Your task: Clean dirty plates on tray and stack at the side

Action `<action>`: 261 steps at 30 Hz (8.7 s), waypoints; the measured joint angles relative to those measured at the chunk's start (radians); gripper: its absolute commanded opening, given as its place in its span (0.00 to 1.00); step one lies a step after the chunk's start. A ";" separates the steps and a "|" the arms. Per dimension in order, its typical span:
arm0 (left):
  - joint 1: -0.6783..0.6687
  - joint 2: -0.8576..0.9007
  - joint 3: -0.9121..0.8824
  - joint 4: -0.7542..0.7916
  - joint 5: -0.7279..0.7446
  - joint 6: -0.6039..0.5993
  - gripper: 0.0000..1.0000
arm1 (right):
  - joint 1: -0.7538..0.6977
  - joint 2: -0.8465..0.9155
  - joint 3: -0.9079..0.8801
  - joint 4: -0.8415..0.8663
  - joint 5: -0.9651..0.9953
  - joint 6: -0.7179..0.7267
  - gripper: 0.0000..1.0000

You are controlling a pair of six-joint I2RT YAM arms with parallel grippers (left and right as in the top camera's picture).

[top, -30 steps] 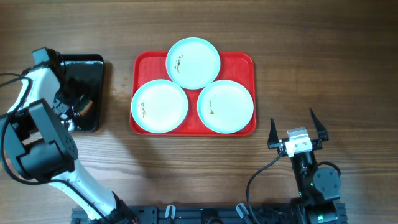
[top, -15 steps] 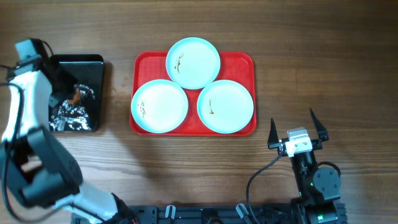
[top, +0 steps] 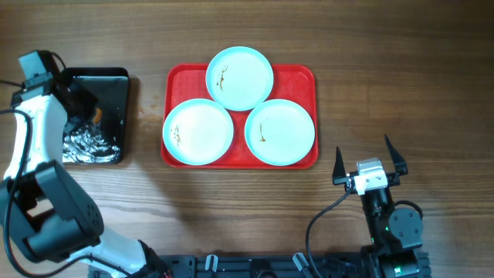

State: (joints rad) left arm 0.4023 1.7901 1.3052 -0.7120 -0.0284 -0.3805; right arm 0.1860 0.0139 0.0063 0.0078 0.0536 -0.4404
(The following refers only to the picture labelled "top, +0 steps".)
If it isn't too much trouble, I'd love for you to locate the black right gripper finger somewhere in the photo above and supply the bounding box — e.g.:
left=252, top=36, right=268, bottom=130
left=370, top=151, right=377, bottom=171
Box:
left=384, top=134, right=408, bottom=175
left=332, top=147, right=347, bottom=185

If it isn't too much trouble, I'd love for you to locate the orange green sponge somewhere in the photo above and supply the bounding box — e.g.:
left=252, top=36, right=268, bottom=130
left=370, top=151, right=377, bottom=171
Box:
left=92, top=107, right=103, bottom=124

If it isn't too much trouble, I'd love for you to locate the light blue plate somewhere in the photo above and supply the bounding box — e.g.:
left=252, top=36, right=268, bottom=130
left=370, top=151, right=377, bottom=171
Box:
left=162, top=98, right=234, bottom=166
left=244, top=99, right=316, bottom=167
left=205, top=46, right=274, bottom=111

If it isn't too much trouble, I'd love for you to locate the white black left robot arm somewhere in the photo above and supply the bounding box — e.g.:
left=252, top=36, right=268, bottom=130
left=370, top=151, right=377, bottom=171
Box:
left=1, top=68, right=171, bottom=277

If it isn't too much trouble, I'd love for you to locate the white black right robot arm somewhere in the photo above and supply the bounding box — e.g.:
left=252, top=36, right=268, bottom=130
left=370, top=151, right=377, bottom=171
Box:
left=332, top=137, right=431, bottom=277

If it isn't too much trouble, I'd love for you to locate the black water tray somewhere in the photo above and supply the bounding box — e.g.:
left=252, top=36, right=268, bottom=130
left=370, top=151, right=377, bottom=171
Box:
left=61, top=67, right=130, bottom=164

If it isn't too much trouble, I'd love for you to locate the red plastic tray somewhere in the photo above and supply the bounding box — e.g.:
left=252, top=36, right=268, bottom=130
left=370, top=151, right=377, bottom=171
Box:
left=164, top=63, right=318, bottom=169

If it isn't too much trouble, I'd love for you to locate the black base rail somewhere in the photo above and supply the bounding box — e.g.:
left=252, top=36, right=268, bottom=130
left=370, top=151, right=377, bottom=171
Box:
left=87, top=251, right=431, bottom=278

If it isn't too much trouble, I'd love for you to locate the black left camera cable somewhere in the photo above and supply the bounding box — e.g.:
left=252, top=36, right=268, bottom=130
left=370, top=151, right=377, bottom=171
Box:
left=0, top=49, right=128, bottom=278

